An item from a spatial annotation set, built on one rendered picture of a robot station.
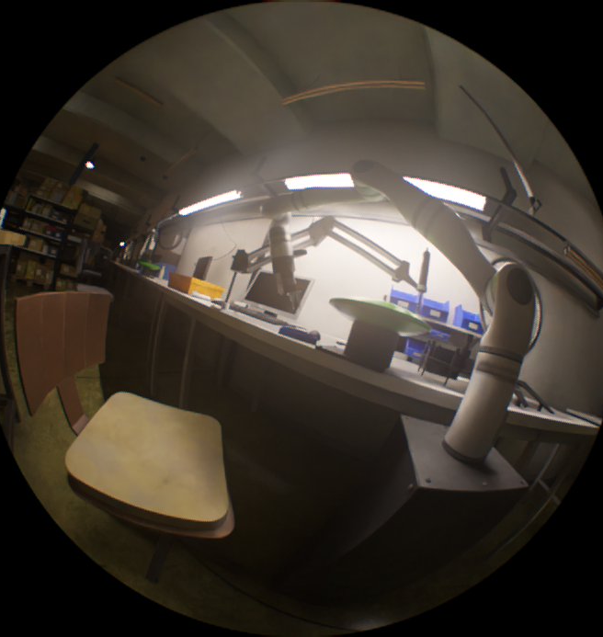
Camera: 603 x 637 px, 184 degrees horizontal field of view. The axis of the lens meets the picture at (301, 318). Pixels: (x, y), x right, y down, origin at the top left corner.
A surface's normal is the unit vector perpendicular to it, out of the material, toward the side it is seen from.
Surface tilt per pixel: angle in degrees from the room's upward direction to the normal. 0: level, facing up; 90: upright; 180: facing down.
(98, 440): 0
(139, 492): 0
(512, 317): 93
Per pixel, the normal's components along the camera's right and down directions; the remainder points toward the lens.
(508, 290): -0.71, -0.15
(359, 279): -0.44, -0.13
